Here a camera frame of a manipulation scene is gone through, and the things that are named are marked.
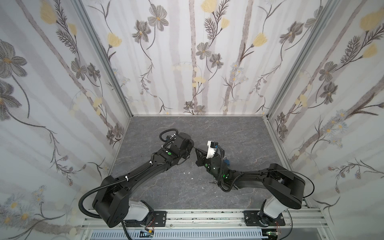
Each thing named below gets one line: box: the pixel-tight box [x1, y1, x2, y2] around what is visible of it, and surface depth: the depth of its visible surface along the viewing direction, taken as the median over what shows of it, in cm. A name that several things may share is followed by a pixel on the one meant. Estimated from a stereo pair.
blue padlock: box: [223, 156, 231, 166], surface depth 97 cm
